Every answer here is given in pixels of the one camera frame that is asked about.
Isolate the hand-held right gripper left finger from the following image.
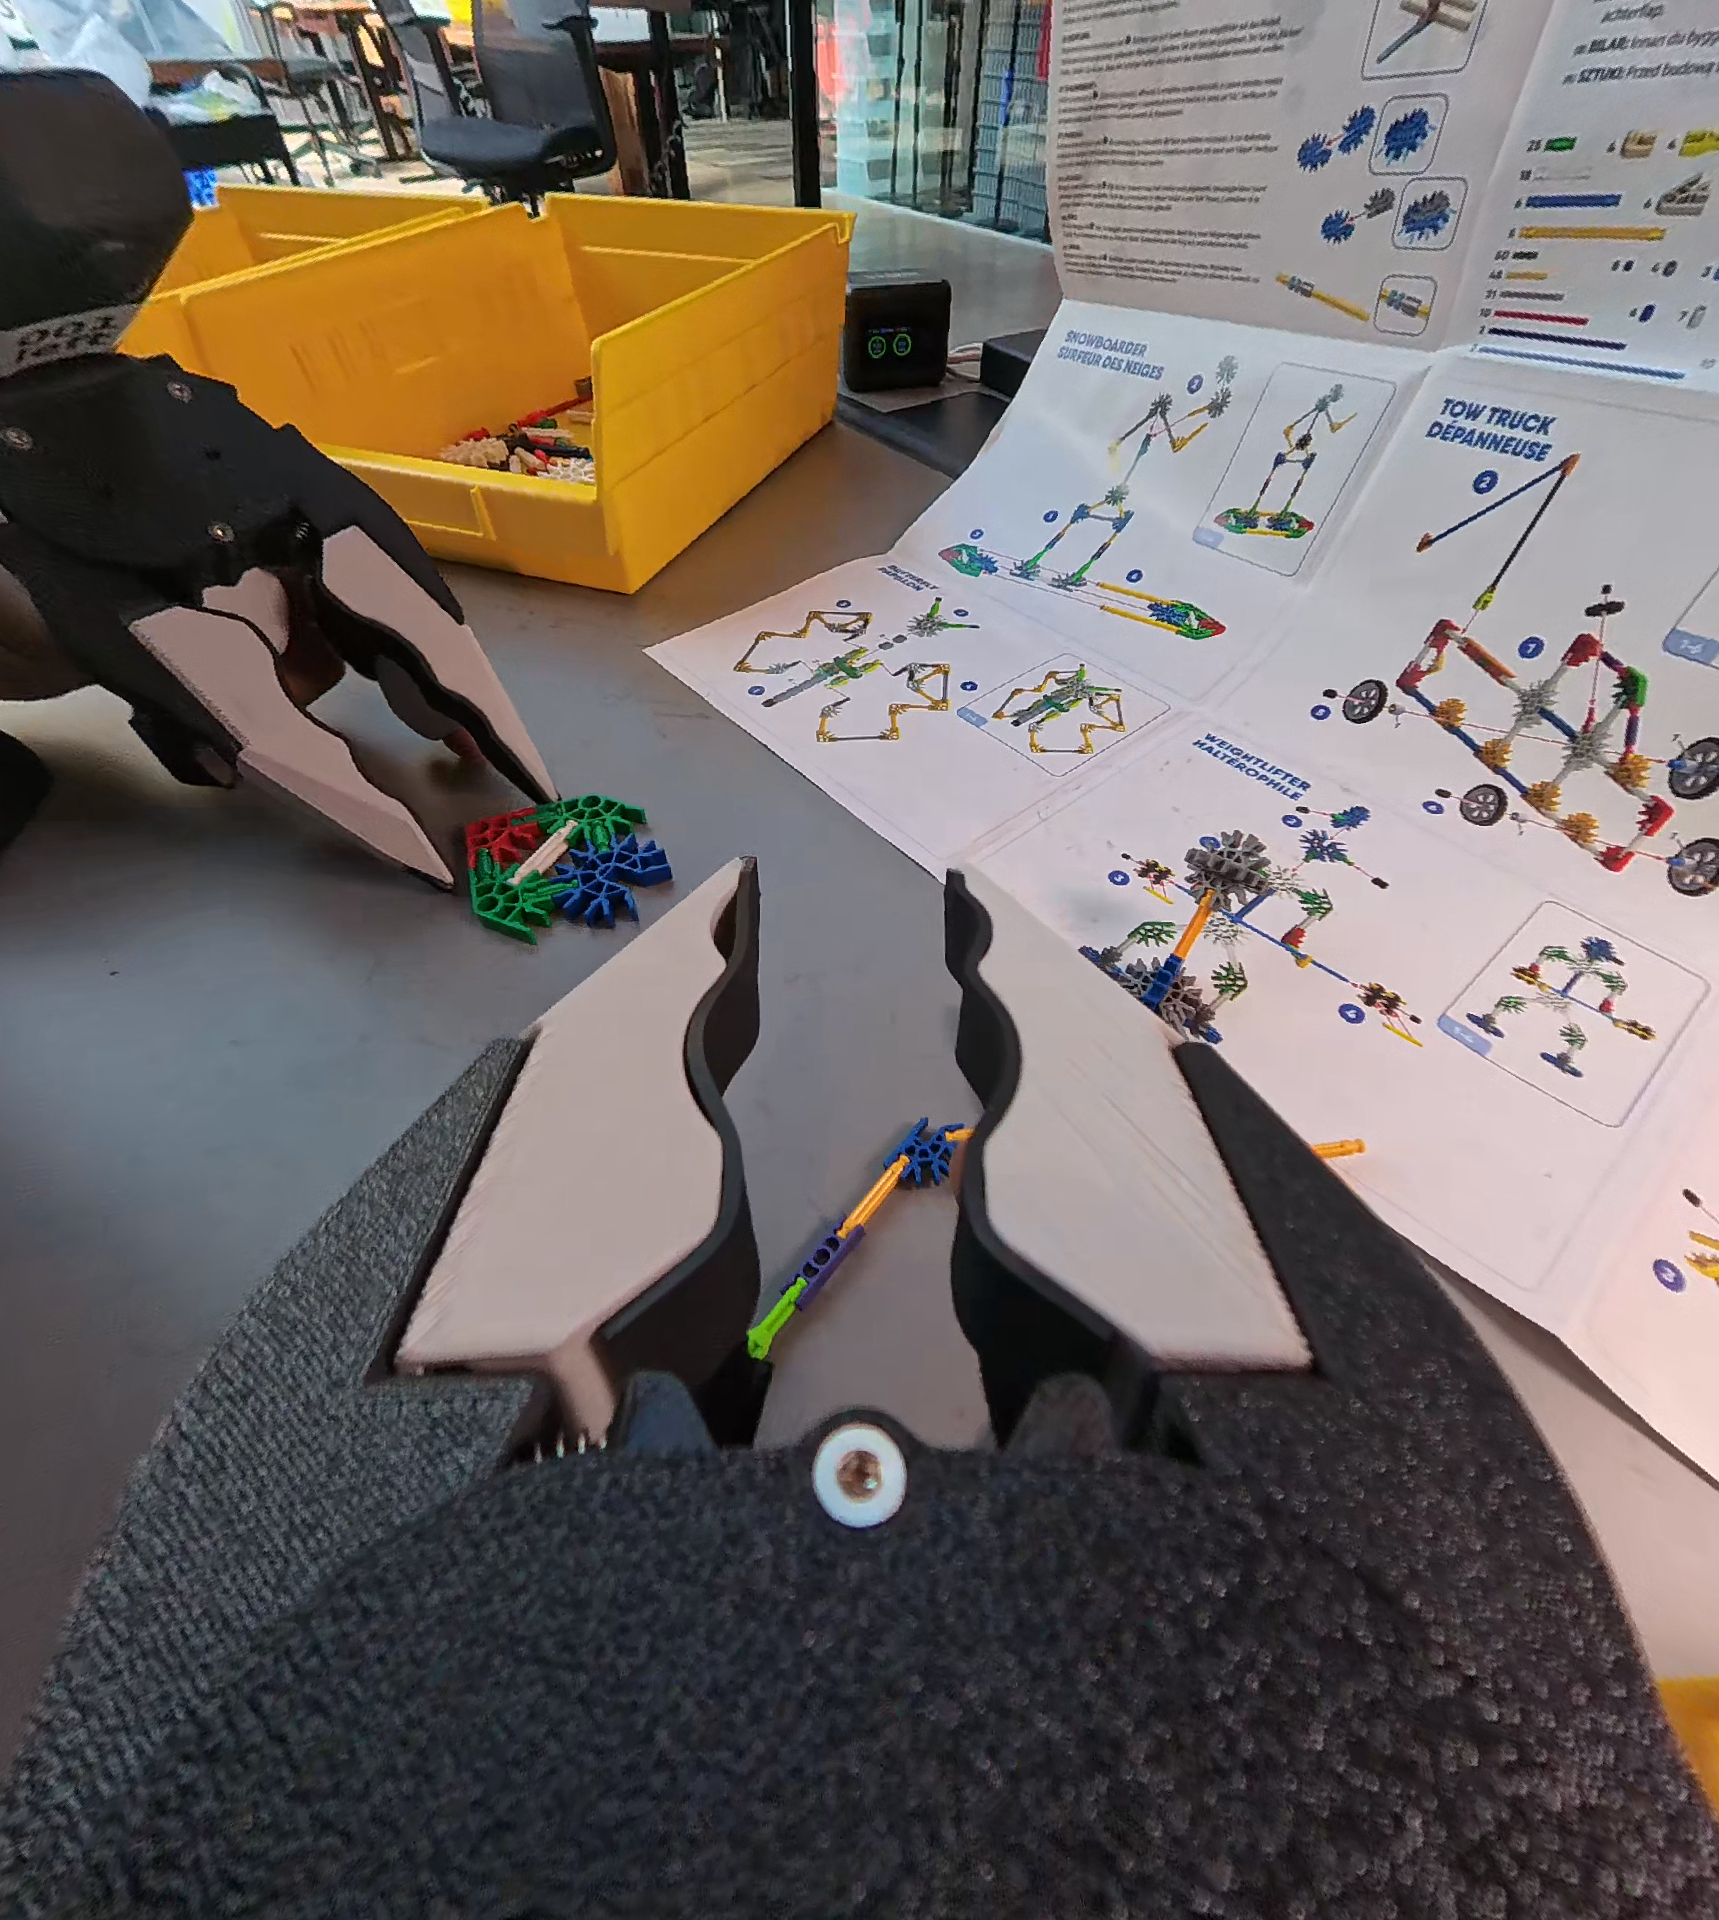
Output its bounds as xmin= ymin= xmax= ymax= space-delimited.
xmin=394 ymin=856 xmax=762 ymax=1373

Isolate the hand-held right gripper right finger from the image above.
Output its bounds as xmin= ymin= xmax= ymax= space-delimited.
xmin=942 ymin=867 xmax=1313 ymax=1373

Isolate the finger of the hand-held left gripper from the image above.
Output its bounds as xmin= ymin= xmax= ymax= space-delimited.
xmin=310 ymin=522 xmax=564 ymax=807
xmin=129 ymin=566 xmax=461 ymax=891

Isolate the blue snowflake toy connector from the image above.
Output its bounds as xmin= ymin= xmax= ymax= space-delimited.
xmin=549 ymin=832 xmax=676 ymax=928

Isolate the white instruction sheet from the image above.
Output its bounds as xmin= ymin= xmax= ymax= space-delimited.
xmin=644 ymin=0 xmax=1719 ymax=1562

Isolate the grey desk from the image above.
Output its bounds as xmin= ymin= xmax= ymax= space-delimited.
xmin=0 ymin=373 xmax=1719 ymax=1920

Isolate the person's left hand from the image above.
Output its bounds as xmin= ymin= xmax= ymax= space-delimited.
xmin=271 ymin=596 xmax=352 ymax=708

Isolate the pile of toy pieces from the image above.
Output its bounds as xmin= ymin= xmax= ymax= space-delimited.
xmin=439 ymin=395 xmax=596 ymax=485

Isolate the black office chair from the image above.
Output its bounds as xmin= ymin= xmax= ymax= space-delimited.
xmin=379 ymin=0 xmax=623 ymax=203

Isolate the black device with display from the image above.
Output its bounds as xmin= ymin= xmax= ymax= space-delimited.
xmin=840 ymin=270 xmax=953 ymax=395

